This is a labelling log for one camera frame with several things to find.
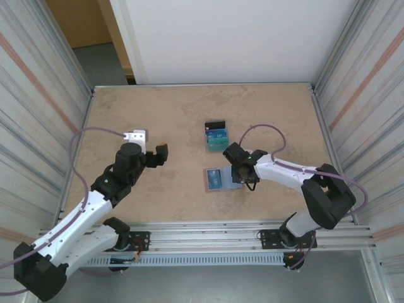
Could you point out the black plastic card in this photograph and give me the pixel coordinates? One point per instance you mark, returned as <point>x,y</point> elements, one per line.
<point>216,125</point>

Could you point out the blue VIP card diamond print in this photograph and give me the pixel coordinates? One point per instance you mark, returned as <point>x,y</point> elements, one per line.
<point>214,180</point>

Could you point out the brown wooden door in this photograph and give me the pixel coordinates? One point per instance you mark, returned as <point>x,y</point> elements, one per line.
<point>119,41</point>

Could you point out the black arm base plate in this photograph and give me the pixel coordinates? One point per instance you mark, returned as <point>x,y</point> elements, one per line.
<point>142,236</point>
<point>268,240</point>

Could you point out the teal plastic card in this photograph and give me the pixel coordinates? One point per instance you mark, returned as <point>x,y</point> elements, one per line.
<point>217,143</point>

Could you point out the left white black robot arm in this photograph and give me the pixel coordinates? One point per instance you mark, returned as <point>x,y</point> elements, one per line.
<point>72,227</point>

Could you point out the aluminium rail frame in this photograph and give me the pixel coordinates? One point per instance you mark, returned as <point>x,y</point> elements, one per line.
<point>205,235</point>

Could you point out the blue VIP card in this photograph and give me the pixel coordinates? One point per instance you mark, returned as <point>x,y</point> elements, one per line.
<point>216,134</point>

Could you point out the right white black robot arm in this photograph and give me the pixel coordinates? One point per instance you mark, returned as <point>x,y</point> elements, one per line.
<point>284,172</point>

